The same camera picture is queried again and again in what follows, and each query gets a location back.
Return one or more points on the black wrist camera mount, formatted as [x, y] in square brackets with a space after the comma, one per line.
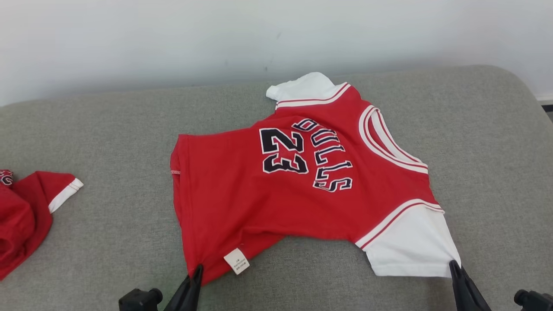
[535, 301]
[139, 300]

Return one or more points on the red Bulls 23 jersey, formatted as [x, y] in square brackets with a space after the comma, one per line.
[242, 194]

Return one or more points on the grey fabric sofa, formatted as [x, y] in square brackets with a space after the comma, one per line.
[108, 142]

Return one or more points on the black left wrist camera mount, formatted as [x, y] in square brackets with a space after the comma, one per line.
[139, 300]

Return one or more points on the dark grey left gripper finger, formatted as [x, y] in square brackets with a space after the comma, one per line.
[178, 300]
[195, 293]

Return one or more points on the red garment with white trim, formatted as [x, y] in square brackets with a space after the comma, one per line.
[21, 216]

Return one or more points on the white baseboard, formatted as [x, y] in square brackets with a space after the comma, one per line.
[545, 99]

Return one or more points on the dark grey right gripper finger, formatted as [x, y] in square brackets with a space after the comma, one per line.
[477, 300]
[461, 293]

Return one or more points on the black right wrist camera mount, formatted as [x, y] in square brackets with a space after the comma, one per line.
[535, 301]

